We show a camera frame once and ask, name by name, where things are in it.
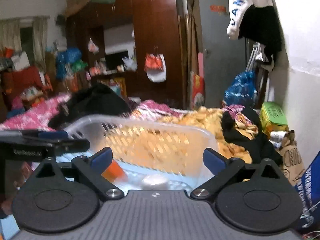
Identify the clear plastic lattice basket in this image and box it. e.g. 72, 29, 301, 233
65, 114, 217, 188

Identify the black clothes pile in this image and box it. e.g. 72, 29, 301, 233
48, 83, 131, 129

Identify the yellow patterned blanket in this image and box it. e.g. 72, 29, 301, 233
105, 106, 259, 164

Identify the brown paper bag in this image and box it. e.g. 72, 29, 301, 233
279, 130, 305, 186

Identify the green lidded box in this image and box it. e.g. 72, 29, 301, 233
260, 101, 289, 136

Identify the blue plastic bag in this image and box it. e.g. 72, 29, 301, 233
223, 71, 257, 107

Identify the blue shopping bag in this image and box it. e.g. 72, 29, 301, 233
295, 153, 320, 231

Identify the grey metal door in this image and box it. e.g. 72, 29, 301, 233
197, 0, 248, 108

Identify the orange and white hanging bag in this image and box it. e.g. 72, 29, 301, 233
144, 54, 167, 83

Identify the dark red wooden wardrobe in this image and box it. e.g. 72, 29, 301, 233
66, 0, 187, 108

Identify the black hanging garment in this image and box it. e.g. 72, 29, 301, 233
239, 5, 282, 66

